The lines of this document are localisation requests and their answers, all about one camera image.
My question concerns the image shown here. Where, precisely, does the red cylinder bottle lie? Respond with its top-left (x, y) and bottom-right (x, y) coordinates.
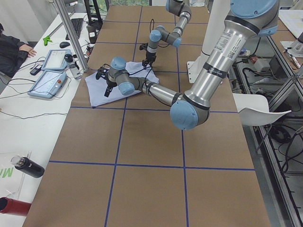
top-left (0, 197), bottom-right (32, 217)

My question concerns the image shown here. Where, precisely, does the green plastic toy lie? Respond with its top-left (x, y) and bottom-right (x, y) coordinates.
top-left (43, 35), bottom-right (53, 46)

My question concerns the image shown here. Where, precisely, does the grey aluminium frame post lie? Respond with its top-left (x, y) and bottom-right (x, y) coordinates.
top-left (53, 0), bottom-right (88, 72)

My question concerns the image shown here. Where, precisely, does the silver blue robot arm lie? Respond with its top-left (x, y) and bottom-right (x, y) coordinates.
top-left (104, 0), bottom-right (279, 130)
top-left (139, 0), bottom-right (192, 68)

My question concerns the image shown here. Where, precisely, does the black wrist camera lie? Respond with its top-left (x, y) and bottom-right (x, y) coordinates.
top-left (139, 43), bottom-right (148, 51)
top-left (96, 63), bottom-right (110, 80)

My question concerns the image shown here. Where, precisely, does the person in dark jacket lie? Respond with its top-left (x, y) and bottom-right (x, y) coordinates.
top-left (0, 24), bottom-right (37, 78)

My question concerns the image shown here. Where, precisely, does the white plastic chair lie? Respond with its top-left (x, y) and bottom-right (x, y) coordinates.
top-left (233, 93), bottom-right (291, 126)

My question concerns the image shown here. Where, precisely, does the blue teach pendant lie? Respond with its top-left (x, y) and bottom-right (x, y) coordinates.
top-left (27, 70), bottom-right (67, 99)
top-left (41, 49), bottom-right (71, 71)

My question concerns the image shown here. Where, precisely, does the dark tumbler with label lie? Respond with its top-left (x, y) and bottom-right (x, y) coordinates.
top-left (87, 25), bottom-right (98, 44)

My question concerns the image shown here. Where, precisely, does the black computer keyboard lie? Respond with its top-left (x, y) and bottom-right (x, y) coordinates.
top-left (71, 18), bottom-right (83, 39)

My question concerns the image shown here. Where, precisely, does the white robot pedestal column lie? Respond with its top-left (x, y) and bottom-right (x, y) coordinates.
top-left (187, 0), bottom-right (231, 84)

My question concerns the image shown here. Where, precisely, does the black thermos bottle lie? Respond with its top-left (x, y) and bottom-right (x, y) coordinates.
top-left (11, 156), bottom-right (45, 178)

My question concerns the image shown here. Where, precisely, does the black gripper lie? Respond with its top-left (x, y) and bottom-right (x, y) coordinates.
top-left (142, 51), bottom-right (156, 69)
top-left (104, 78), bottom-right (117, 97)

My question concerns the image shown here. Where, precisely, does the black monitor stand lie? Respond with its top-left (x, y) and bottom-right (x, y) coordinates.
top-left (84, 0), bottom-right (103, 31)

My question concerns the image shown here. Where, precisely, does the upper blue teach pendant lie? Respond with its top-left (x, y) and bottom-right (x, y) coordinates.
top-left (41, 49), bottom-right (71, 71)

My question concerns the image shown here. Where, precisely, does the black computer mouse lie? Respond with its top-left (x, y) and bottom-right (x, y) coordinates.
top-left (59, 41), bottom-right (71, 49)

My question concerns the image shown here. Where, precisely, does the brown table cover mat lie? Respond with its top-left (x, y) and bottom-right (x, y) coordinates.
top-left (22, 5), bottom-right (272, 227)

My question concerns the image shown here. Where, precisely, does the blue striped button shirt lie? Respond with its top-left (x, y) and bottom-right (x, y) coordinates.
top-left (85, 61), bottom-right (160, 108)

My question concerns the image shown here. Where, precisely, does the clear water bottle black cap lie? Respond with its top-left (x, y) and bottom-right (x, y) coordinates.
top-left (64, 54), bottom-right (82, 79)

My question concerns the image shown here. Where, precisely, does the lower blue teach pendant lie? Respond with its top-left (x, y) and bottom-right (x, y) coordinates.
top-left (27, 70), bottom-right (67, 99)

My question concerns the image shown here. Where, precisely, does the black mobile phone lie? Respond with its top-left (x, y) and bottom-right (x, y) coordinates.
top-left (30, 65), bottom-right (42, 76)

